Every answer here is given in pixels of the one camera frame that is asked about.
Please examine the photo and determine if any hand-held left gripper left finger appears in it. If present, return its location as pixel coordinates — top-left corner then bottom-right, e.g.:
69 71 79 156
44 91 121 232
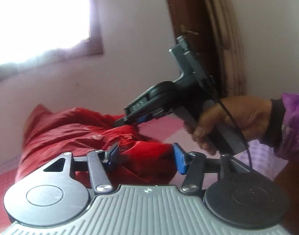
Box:
43 142 120 193

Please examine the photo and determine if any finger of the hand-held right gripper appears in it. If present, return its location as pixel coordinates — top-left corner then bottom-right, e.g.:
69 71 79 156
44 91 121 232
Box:
113 108 164 128

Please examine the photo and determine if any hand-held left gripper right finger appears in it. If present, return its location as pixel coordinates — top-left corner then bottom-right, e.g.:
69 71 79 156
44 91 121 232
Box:
172 142 252 193

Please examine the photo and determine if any red puffer jacket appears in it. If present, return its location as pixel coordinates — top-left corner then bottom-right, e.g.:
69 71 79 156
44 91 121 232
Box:
16 104 178 184

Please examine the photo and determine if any person's right forearm purple sleeve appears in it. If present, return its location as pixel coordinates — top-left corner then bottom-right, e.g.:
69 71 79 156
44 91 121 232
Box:
259 92 299 164

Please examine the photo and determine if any person's right hand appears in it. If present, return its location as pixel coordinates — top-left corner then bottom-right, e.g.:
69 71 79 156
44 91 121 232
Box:
184 95 273 155

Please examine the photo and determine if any bed with pink sheet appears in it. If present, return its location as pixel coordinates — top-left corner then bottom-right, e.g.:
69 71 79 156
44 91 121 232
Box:
0 114 287 228

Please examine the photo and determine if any beige curtain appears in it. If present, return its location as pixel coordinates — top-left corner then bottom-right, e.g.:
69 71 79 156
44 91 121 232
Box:
197 0 249 99

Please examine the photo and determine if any brown wooden furniture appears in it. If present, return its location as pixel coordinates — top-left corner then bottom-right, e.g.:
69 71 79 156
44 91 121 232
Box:
274 161 299 235

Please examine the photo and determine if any brown wooden door frame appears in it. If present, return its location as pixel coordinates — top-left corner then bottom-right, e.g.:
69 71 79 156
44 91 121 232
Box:
162 0 229 98

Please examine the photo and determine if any black cable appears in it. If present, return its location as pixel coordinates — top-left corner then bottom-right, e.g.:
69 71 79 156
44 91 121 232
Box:
201 78 254 171

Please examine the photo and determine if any bright window with brown frame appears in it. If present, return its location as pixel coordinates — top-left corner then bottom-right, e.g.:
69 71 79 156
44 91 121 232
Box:
0 0 104 84

